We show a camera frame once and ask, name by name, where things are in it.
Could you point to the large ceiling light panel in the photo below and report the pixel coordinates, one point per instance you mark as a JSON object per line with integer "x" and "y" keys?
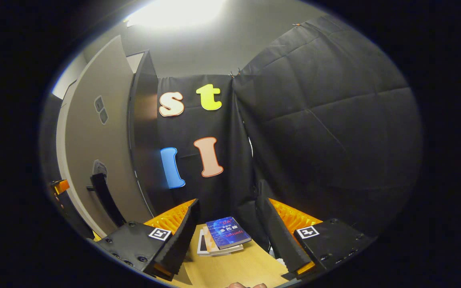
{"x": 174, "y": 12}

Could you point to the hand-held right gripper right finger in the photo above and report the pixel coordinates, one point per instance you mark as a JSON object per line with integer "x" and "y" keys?
{"x": 282, "y": 240}

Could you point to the blue book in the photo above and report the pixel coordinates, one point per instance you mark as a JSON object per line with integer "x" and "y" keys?
{"x": 228, "y": 232}

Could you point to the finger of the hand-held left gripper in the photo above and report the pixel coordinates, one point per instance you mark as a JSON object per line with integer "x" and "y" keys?
{"x": 60, "y": 186}

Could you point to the small metal clip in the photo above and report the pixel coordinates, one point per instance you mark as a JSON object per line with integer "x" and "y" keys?
{"x": 235, "y": 74}

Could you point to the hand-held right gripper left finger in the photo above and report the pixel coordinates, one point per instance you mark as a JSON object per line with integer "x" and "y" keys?
{"x": 184, "y": 236}

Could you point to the black backdrop cloth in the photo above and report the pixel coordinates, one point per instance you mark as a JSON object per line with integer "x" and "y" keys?
{"x": 334, "y": 120}

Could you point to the beige double-door shoe cabinet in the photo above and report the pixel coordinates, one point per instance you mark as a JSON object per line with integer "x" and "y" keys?
{"x": 144, "y": 120}

